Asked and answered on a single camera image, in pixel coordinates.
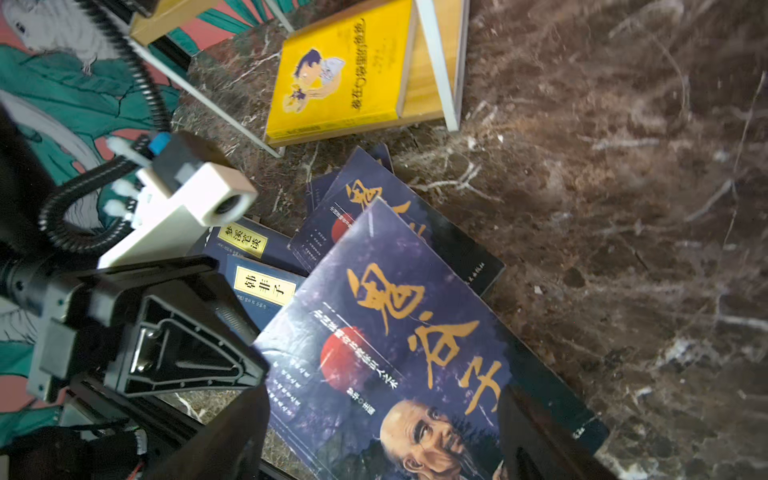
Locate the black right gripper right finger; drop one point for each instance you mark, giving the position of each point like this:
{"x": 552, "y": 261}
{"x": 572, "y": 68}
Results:
{"x": 534, "y": 446}

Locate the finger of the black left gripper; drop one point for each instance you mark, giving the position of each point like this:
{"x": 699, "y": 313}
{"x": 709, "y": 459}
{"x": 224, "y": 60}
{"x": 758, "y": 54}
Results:
{"x": 189, "y": 333}

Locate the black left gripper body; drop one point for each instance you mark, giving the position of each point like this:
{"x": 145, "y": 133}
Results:
{"x": 82, "y": 310}

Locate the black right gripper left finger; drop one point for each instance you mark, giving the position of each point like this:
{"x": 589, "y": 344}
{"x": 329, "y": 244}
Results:
{"x": 228, "y": 447}

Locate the purple book with old man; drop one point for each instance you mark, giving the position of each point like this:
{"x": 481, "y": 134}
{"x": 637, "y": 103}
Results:
{"x": 386, "y": 372}

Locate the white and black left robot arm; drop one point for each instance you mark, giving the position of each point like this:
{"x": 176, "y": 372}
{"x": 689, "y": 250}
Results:
{"x": 122, "y": 437}

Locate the navy book under purple books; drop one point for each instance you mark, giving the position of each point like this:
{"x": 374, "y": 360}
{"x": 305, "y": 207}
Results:
{"x": 318, "y": 187}

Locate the blue book with yellow label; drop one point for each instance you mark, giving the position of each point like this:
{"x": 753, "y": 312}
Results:
{"x": 261, "y": 289}

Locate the navy book with yellow label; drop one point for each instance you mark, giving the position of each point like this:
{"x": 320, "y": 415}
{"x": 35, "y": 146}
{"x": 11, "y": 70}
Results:
{"x": 249, "y": 239}

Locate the yellow cartoon cover book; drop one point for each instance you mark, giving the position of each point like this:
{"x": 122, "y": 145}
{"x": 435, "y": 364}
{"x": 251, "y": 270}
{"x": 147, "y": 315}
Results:
{"x": 350, "y": 70}

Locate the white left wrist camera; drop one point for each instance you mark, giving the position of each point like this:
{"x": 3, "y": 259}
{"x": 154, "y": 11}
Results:
{"x": 187, "y": 187}

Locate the white frame wooden bookshelf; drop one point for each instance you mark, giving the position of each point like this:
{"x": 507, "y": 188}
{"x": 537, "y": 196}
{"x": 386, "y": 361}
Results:
{"x": 435, "y": 77}

